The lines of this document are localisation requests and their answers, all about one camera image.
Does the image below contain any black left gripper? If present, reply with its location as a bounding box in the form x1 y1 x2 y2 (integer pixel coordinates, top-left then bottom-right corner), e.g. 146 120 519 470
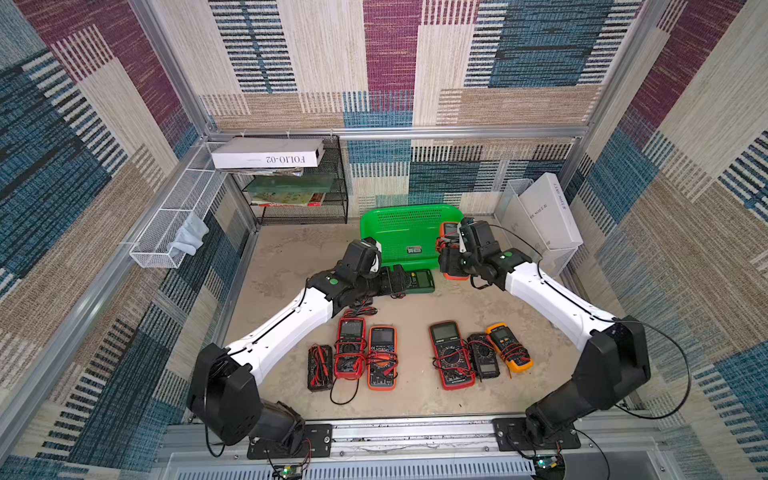
352 263 410 299

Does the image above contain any small dark green multimeter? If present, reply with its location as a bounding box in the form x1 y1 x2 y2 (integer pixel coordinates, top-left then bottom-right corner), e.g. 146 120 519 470
405 269 435 295

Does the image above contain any orange clamp multimeter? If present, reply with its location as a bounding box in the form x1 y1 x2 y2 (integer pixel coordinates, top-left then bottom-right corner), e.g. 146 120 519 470
436 222 469 281

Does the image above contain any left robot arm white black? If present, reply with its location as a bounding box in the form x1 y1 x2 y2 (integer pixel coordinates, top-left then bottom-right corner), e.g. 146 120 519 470
187 237 410 454

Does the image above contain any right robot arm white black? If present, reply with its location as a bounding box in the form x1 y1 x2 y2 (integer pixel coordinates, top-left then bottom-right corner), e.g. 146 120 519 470
436 218 651 446

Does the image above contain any green plastic basket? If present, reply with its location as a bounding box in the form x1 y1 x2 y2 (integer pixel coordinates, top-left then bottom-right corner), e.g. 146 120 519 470
360 204 464 271

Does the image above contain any orange Victor multimeter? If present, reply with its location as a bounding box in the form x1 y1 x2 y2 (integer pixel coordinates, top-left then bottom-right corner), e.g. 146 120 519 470
367 325 399 391

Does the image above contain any red Delixi multimeter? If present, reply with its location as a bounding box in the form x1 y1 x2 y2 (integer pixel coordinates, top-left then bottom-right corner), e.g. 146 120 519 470
334 317 367 380

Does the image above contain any small black multimeter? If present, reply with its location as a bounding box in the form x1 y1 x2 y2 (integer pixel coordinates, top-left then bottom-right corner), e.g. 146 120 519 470
466 333 500 381

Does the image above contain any red Aneng multimeter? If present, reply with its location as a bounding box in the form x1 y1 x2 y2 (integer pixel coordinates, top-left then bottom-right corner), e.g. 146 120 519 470
429 321 475 391

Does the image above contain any black pocket multimeter with leads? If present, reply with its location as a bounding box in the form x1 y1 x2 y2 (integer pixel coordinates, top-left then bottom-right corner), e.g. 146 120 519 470
307 344 335 392

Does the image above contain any white file box holder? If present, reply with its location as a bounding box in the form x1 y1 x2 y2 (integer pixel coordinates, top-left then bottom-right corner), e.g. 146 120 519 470
494 173 583 277

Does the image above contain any yellow clamp meter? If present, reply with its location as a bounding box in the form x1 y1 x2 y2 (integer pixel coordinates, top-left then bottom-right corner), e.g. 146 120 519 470
486 323 534 375

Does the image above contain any green book on shelf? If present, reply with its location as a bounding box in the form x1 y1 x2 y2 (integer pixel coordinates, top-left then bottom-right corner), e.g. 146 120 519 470
243 175 336 207

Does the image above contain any white Folio box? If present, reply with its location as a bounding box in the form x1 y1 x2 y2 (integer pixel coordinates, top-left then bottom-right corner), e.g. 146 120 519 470
212 137 325 170

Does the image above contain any light blue cloth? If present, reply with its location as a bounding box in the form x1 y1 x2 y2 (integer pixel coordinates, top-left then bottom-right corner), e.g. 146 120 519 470
168 212 209 258

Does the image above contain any black wire mesh shelf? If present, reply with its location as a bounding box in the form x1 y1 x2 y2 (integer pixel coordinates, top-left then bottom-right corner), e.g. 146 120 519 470
231 135 350 226

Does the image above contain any white wire wall basket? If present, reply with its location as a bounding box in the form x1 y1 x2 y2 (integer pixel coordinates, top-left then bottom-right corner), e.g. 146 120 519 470
130 168 226 269

